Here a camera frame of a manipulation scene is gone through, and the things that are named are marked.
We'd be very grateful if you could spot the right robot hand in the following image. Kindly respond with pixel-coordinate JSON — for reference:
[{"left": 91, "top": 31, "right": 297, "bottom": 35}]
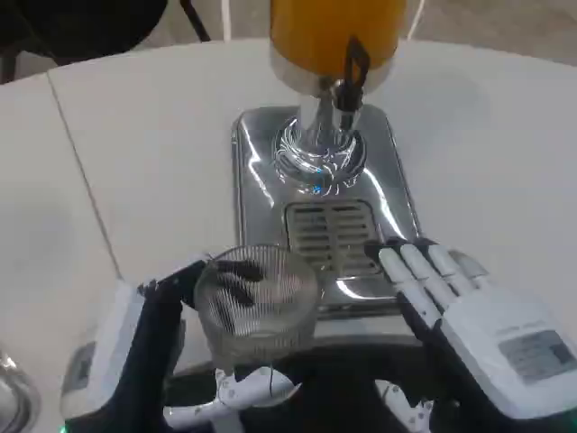
[{"left": 363, "top": 236, "right": 577, "bottom": 433}]

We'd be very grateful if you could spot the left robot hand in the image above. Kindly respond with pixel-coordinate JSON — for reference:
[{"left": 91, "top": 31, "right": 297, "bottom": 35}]
[{"left": 60, "top": 252, "right": 272, "bottom": 433}]

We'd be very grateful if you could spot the clear ribbed glass cup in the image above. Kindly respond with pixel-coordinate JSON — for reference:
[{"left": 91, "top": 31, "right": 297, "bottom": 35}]
[{"left": 194, "top": 244, "right": 322, "bottom": 369}]

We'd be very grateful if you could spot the white robot body part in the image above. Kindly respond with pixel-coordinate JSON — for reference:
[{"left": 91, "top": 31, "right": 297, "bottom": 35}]
[{"left": 165, "top": 364, "right": 435, "bottom": 433}]

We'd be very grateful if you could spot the round steel container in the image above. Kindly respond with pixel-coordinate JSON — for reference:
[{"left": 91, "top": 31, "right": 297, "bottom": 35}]
[{"left": 0, "top": 345, "right": 42, "bottom": 433}]

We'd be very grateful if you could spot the steel drip tray grid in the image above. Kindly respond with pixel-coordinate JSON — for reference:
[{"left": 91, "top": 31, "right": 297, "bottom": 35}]
[{"left": 284, "top": 200, "right": 385, "bottom": 276}]

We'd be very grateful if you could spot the black tap lever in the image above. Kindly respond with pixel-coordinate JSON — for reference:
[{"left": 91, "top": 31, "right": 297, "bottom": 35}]
[{"left": 338, "top": 34, "right": 371, "bottom": 112}]

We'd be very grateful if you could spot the black chair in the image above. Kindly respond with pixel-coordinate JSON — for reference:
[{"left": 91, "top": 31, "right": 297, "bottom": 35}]
[{"left": 0, "top": 0, "right": 214, "bottom": 86}]

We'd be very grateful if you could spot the orange juice drink dispenser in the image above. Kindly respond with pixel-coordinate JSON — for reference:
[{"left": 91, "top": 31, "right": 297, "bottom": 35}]
[{"left": 230, "top": 0, "right": 424, "bottom": 349}]

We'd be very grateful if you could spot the white cable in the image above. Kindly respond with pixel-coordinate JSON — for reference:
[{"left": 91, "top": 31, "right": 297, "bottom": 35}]
[{"left": 404, "top": 0, "right": 428, "bottom": 42}]

